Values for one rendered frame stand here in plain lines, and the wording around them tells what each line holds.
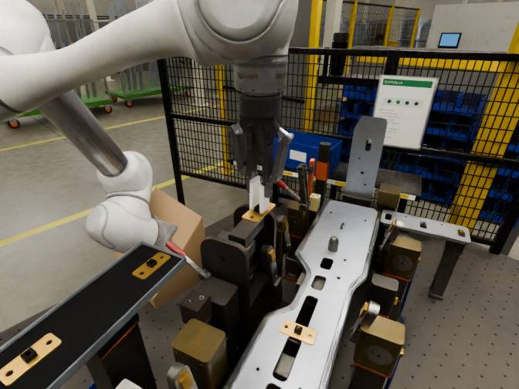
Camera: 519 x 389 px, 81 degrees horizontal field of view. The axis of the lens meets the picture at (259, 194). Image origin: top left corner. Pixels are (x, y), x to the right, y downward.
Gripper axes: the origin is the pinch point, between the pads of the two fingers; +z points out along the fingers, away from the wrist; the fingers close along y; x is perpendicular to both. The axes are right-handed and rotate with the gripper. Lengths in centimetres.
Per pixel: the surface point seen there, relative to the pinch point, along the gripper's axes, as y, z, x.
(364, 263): 19.3, 32.6, 30.4
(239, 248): -3.9, 14.3, -2.0
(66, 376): -11.8, 17.4, -38.3
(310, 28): -76, -32, 208
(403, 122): 15, 5, 100
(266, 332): 5.4, 33.0, -5.4
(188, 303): -9.4, 23.1, -14.6
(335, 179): -5, 29, 77
